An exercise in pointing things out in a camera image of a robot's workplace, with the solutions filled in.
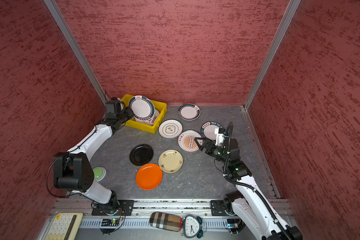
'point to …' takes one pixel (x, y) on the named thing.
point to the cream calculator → (65, 226)
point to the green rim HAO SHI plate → (207, 130)
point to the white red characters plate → (151, 121)
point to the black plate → (141, 154)
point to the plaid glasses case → (165, 221)
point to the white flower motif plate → (170, 128)
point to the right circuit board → (232, 223)
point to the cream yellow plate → (170, 161)
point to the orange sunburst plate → (186, 142)
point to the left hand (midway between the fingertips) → (133, 112)
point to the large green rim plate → (142, 107)
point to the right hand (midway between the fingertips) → (196, 144)
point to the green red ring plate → (189, 112)
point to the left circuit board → (110, 222)
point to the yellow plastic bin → (126, 98)
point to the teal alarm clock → (194, 227)
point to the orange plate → (149, 176)
